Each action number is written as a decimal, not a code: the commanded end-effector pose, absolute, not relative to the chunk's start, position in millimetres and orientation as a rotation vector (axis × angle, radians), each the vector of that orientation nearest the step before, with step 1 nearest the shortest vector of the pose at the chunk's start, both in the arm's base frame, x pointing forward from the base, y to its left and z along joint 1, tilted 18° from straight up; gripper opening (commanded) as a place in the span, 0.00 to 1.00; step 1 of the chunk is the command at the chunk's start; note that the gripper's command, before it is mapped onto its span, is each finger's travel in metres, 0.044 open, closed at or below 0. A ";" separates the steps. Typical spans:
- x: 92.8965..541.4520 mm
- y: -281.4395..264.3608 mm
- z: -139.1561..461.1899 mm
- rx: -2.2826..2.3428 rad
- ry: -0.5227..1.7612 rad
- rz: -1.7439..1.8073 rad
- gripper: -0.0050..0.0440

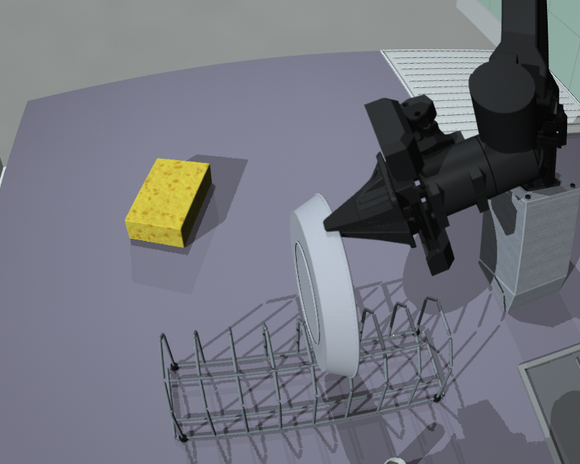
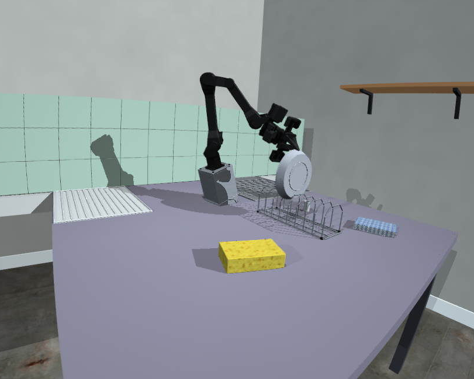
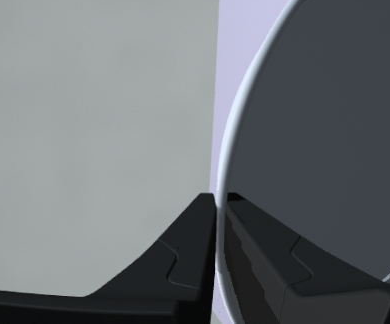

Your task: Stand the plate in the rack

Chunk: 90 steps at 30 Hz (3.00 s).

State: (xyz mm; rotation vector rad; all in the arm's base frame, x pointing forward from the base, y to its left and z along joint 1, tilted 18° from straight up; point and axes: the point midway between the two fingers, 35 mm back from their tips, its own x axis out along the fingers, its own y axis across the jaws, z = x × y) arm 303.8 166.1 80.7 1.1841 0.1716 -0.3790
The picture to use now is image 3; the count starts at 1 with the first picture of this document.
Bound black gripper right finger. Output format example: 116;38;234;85
224;193;390;324

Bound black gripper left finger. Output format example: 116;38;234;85
0;193;217;324

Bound white round plate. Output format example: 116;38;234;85
215;0;390;324

